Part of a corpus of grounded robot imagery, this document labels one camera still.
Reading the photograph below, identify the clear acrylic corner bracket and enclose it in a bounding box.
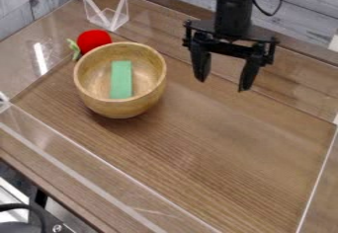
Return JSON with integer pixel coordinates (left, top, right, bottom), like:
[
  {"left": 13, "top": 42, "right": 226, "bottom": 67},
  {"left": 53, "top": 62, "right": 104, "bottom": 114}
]
[{"left": 83, "top": 0, "right": 130, "bottom": 32}]

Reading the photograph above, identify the black cable under table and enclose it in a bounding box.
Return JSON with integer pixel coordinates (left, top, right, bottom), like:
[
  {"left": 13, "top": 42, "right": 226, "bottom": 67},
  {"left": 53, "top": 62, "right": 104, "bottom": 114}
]
[{"left": 0, "top": 202, "right": 49, "bottom": 233}]

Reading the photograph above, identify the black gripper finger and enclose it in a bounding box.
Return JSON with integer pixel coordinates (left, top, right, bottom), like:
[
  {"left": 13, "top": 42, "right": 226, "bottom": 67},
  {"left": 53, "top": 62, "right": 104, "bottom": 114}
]
[
  {"left": 190, "top": 39, "right": 212, "bottom": 82},
  {"left": 238, "top": 53, "right": 266, "bottom": 92}
]

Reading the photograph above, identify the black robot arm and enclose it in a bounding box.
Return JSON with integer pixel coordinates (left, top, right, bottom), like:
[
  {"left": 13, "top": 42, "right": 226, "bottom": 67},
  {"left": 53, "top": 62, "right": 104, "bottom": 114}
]
[{"left": 182, "top": 0, "right": 281, "bottom": 92}]

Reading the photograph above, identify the red plush apple toy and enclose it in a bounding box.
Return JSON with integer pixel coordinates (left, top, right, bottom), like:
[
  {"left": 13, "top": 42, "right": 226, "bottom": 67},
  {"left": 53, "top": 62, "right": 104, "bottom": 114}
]
[{"left": 67, "top": 30, "right": 113, "bottom": 60}]

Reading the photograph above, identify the brown wooden bowl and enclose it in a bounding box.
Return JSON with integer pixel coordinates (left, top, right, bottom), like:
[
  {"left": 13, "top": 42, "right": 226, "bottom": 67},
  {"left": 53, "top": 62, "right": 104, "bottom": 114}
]
[{"left": 73, "top": 41, "right": 169, "bottom": 118}]

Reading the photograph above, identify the black metal table leg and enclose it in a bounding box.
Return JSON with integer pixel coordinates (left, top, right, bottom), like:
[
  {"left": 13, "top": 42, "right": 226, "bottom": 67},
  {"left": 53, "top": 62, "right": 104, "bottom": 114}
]
[{"left": 35, "top": 190, "right": 49, "bottom": 207}]

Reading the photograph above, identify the clear acrylic table barrier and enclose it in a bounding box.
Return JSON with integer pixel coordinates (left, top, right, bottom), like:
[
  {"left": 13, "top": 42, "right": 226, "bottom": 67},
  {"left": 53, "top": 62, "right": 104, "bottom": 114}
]
[{"left": 0, "top": 92, "right": 221, "bottom": 233}]

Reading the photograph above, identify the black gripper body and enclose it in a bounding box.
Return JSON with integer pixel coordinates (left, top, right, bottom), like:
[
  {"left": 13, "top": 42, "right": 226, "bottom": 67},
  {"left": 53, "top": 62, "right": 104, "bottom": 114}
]
[{"left": 181, "top": 0, "right": 281, "bottom": 65}]

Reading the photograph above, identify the green rectangular block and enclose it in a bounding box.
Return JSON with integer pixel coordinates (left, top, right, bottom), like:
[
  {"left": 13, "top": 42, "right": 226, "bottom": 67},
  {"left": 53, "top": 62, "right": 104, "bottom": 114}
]
[{"left": 110, "top": 60, "right": 134, "bottom": 99}]

